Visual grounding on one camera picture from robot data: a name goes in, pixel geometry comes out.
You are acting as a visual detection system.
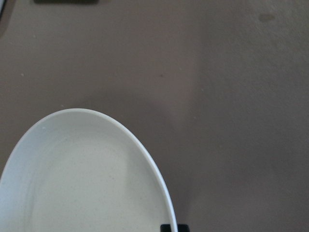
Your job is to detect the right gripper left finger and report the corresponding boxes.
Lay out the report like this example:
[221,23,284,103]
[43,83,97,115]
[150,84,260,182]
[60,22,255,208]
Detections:
[160,224,172,232]

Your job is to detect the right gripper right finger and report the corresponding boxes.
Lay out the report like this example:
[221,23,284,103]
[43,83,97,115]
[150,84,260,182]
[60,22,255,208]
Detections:
[177,224,190,232]

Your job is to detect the cream round plate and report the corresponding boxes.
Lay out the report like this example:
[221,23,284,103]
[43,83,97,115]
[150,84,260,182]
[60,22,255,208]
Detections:
[0,109,178,232]

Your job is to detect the grey folded cloth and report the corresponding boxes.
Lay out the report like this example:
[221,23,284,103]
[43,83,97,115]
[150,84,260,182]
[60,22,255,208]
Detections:
[34,0,98,4]

